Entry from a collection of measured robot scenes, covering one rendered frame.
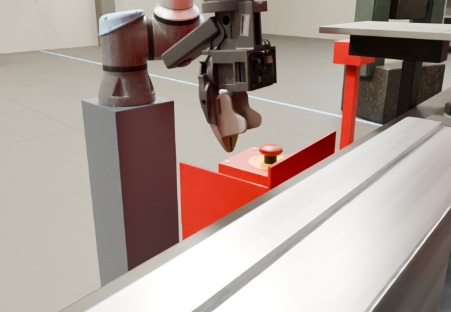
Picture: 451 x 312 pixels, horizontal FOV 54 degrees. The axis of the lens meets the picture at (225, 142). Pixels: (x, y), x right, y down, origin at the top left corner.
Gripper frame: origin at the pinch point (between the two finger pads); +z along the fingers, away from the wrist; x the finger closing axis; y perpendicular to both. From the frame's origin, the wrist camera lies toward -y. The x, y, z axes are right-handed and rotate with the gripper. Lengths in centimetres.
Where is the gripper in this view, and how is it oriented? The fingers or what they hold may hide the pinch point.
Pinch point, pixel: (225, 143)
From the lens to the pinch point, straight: 66.4
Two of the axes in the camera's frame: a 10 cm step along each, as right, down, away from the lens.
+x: 6.0, -2.5, 7.6
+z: 0.7, 9.6, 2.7
